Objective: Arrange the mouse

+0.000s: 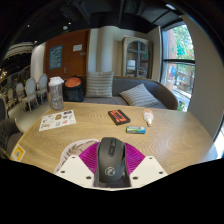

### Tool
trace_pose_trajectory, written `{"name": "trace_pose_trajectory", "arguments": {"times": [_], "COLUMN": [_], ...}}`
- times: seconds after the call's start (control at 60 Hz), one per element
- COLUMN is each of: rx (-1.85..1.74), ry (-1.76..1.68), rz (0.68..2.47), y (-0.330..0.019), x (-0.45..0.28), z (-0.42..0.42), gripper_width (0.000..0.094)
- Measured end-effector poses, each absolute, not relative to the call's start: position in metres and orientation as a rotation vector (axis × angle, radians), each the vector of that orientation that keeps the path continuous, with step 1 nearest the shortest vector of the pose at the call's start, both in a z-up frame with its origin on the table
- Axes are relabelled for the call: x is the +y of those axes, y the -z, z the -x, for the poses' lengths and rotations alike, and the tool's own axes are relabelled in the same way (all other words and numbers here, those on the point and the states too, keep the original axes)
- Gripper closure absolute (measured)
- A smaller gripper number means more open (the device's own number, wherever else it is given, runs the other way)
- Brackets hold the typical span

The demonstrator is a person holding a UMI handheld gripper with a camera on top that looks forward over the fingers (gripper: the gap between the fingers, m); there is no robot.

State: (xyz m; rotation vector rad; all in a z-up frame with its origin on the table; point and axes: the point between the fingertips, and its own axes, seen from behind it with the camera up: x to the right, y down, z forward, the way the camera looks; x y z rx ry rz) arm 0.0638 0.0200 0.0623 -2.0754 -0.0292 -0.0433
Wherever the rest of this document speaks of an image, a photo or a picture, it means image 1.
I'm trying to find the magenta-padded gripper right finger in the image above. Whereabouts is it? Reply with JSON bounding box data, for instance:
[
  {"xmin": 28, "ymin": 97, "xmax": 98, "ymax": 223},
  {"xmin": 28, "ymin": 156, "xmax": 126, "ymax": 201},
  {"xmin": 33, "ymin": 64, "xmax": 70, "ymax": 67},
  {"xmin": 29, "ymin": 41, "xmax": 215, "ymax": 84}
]
[{"xmin": 123, "ymin": 142, "xmax": 169, "ymax": 189}]

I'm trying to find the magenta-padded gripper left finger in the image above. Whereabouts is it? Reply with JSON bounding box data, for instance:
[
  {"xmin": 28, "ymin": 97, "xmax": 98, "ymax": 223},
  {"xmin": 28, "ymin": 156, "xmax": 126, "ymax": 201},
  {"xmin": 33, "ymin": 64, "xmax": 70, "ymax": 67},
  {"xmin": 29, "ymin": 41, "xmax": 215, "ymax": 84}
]
[{"xmin": 54, "ymin": 141, "xmax": 101, "ymax": 188}]

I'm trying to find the black computer mouse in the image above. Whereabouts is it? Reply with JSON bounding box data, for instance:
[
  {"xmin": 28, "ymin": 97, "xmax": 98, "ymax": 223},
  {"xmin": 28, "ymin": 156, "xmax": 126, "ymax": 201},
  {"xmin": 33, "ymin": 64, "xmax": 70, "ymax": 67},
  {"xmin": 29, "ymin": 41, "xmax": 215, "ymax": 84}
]
[{"xmin": 95, "ymin": 136, "xmax": 128, "ymax": 184}]

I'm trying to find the small green and blue pack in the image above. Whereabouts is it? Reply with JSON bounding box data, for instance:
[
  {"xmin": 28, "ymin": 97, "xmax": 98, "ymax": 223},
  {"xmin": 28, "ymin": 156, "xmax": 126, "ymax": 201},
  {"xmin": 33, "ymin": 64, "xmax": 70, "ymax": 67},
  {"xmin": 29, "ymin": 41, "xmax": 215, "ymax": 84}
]
[{"xmin": 125, "ymin": 125, "xmax": 147, "ymax": 135}]

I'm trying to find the white sticker sheet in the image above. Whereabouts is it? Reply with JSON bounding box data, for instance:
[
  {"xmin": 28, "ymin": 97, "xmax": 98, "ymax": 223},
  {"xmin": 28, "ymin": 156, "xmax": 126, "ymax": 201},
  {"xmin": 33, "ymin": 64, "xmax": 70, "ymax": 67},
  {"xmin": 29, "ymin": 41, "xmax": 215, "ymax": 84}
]
[{"xmin": 38, "ymin": 109, "xmax": 77, "ymax": 132}]

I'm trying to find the white and orange tube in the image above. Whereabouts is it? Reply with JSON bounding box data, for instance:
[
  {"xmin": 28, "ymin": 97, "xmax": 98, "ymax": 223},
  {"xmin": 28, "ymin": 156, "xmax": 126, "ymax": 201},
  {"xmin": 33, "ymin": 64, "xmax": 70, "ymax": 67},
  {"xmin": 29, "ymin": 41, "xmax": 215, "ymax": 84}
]
[{"xmin": 142, "ymin": 108, "xmax": 155, "ymax": 128}]

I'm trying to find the yellow square sticker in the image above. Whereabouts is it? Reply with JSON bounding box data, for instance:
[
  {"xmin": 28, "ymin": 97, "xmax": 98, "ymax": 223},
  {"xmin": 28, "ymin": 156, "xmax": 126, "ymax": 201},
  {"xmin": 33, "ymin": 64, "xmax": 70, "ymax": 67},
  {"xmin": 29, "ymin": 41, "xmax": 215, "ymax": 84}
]
[{"xmin": 10, "ymin": 143, "xmax": 26, "ymax": 163}]

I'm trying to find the black and orange flat box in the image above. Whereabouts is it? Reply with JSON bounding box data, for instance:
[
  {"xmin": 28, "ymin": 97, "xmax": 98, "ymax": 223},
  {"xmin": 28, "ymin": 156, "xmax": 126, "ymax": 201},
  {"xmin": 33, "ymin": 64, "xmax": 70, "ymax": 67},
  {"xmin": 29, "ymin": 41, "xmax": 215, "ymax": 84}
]
[{"xmin": 107, "ymin": 109, "xmax": 132, "ymax": 126}]

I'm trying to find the small striped pillow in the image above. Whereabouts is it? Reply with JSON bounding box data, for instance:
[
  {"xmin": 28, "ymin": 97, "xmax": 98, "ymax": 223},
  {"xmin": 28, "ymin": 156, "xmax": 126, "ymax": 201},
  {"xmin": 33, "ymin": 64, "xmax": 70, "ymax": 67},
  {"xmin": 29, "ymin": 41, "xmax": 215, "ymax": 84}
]
[{"xmin": 118, "ymin": 83, "xmax": 160, "ymax": 108}]

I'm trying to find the grey tufted chair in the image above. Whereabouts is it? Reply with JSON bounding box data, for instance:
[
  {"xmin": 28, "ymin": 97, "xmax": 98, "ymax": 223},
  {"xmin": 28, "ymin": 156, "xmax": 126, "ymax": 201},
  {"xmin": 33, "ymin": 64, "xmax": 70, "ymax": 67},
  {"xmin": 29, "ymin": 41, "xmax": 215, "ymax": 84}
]
[{"xmin": 0, "ymin": 117, "xmax": 24, "ymax": 158}]

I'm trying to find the clear plastic water bottle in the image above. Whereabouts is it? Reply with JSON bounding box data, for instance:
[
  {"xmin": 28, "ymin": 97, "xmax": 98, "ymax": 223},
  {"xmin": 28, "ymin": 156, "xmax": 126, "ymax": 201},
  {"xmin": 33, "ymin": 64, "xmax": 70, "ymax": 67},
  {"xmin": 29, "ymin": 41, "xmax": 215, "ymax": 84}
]
[{"xmin": 47, "ymin": 76, "xmax": 65, "ymax": 112}]

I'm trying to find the grey curved sofa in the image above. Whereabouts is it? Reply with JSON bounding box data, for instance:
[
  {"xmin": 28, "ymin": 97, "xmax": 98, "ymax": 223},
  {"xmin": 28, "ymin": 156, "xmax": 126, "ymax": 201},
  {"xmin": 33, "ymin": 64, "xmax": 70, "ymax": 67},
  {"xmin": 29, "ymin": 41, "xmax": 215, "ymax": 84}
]
[{"xmin": 78, "ymin": 75, "xmax": 179, "ymax": 111}]

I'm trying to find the black bag with orange top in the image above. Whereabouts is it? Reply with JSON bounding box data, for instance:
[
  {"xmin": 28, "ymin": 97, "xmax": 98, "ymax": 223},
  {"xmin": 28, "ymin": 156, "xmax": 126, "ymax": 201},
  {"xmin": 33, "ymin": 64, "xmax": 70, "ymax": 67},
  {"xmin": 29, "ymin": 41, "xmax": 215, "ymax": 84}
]
[{"xmin": 62, "ymin": 75, "xmax": 85, "ymax": 103}]

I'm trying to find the large striped square pillow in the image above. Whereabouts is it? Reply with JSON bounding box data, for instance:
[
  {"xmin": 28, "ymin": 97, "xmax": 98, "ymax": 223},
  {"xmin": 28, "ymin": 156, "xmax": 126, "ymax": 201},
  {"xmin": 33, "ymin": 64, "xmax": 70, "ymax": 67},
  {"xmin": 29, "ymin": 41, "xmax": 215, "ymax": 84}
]
[{"xmin": 85, "ymin": 70, "xmax": 115, "ymax": 99}]

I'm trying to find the group of white chairs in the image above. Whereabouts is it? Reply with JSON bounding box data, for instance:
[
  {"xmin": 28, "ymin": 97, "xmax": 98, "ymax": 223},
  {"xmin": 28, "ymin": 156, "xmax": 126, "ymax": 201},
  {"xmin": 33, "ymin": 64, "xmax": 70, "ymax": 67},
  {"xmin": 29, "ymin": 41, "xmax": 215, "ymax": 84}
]
[{"xmin": 0, "ymin": 73, "xmax": 49, "ymax": 113}]

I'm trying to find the brown wooden door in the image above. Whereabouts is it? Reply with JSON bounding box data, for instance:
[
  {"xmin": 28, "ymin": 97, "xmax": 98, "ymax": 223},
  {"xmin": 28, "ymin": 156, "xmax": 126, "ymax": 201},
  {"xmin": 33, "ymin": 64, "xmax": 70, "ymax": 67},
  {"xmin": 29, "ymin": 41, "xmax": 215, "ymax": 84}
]
[{"xmin": 43, "ymin": 29, "xmax": 92, "ymax": 81}]

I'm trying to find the black-framed window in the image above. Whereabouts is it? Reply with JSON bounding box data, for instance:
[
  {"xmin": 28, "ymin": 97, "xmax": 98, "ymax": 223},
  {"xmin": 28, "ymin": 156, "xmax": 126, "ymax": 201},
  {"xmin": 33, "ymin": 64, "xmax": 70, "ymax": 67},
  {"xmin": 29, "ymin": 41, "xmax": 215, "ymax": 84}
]
[{"xmin": 160, "ymin": 23, "xmax": 197, "ymax": 113}]

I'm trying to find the arched glass-door cabinet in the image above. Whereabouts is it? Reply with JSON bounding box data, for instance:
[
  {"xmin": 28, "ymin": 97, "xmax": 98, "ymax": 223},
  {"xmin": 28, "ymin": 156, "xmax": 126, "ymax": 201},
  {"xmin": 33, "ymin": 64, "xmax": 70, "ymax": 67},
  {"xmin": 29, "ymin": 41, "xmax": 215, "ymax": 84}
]
[{"xmin": 121, "ymin": 35, "xmax": 154, "ymax": 80}]

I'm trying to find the blue poster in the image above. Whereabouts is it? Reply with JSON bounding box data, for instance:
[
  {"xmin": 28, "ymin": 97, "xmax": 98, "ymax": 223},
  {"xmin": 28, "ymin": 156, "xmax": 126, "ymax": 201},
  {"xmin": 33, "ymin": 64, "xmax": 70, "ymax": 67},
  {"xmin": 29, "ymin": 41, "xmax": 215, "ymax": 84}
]
[{"xmin": 48, "ymin": 44, "xmax": 64, "ymax": 70}]

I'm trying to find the white paper sign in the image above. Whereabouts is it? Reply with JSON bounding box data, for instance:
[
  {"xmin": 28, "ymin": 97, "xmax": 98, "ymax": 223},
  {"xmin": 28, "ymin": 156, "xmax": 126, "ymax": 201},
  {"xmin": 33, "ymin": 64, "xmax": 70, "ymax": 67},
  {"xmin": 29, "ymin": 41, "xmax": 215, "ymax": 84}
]
[{"xmin": 72, "ymin": 43, "xmax": 84, "ymax": 52}]

